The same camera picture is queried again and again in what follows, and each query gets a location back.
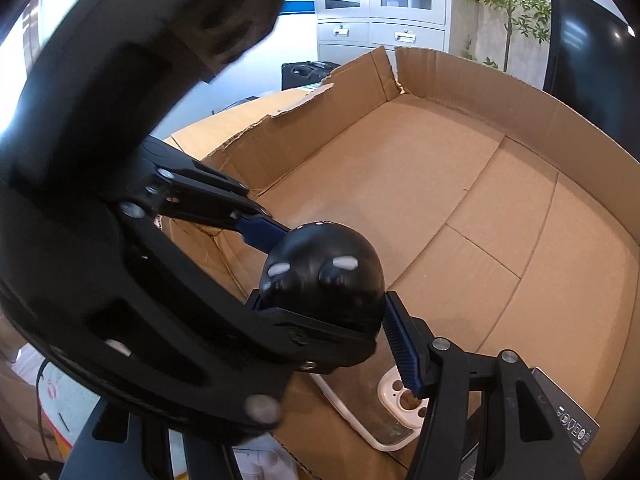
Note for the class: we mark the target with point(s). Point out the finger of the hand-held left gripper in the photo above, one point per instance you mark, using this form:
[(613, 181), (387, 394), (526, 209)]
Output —
[(260, 230), (300, 335)]

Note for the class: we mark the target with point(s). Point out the green printed paper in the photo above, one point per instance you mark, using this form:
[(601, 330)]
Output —
[(312, 88)]

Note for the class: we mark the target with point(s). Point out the black round speaker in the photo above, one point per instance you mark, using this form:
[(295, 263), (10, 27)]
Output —
[(325, 280)]

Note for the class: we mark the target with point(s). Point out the black product box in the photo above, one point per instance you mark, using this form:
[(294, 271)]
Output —
[(575, 435)]

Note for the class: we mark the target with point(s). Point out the blue wall sign strip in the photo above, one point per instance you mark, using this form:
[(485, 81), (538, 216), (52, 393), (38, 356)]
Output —
[(300, 6)]

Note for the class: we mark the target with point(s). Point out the black television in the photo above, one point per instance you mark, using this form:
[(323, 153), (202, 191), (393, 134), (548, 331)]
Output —
[(585, 60)]

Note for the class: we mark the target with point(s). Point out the cardboard box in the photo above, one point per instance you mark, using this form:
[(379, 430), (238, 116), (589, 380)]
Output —
[(425, 185)]

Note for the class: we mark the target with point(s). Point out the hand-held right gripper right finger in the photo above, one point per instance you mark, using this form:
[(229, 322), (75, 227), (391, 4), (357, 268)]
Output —
[(402, 345)]

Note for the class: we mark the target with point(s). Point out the black bag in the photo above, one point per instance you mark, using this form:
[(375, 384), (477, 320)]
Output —
[(305, 75)]

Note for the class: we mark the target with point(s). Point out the grey metal cabinet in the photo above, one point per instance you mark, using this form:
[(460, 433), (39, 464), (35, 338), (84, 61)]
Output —
[(380, 35)]

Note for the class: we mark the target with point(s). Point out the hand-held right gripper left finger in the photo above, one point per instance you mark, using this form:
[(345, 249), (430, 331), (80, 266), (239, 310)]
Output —
[(155, 460)]

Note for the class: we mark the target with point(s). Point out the small-leaved potted tree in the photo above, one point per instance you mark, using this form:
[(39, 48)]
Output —
[(510, 5)]

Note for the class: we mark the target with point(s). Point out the beige phone case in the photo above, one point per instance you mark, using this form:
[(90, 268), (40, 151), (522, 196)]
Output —
[(387, 395)]

